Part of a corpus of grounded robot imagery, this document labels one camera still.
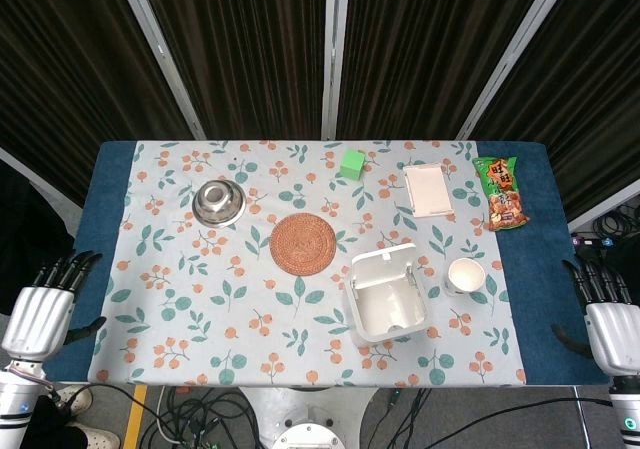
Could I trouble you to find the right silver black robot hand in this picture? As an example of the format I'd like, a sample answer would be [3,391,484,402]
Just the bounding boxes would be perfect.
[550,259,640,378]

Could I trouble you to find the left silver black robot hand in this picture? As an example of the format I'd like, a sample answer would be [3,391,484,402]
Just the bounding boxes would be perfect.
[1,250,108,363]

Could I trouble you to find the white paper cup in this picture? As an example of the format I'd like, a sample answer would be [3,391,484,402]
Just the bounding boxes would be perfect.
[444,257,486,297]

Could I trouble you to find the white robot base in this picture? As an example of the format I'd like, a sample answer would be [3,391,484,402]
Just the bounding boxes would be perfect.
[238,385,381,449]

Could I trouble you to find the white plastic bin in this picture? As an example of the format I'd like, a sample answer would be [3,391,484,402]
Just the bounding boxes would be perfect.
[344,242,432,346]

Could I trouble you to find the black power strip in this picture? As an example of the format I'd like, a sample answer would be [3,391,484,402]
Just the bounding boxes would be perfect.
[570,235,617,249]

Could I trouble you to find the blue table mat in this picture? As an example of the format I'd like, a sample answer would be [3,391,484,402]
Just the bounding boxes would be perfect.
[43,140,611,387]

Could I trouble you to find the white shoe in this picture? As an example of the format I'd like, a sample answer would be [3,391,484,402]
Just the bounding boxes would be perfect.
[52,386,122,449]

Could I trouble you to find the green snack bag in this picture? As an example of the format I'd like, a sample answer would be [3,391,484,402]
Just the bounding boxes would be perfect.
[472,155,531,233]

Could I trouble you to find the floral patterned tablecloth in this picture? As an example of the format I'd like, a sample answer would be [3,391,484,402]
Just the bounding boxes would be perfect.
[87,140,528,388]

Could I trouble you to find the stainless steel bowl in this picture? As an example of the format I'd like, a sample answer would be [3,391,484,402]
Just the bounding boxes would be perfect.
[191,178,248,228]

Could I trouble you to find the round woven rattan coaster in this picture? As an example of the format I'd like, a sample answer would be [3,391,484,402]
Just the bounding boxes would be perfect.
[269,212,337,276]

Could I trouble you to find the green cube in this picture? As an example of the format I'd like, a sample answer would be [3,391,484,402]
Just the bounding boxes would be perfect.
[339,149,366,181]

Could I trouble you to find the black cable bundle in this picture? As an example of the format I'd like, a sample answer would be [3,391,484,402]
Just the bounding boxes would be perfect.
[139,386,261,449]

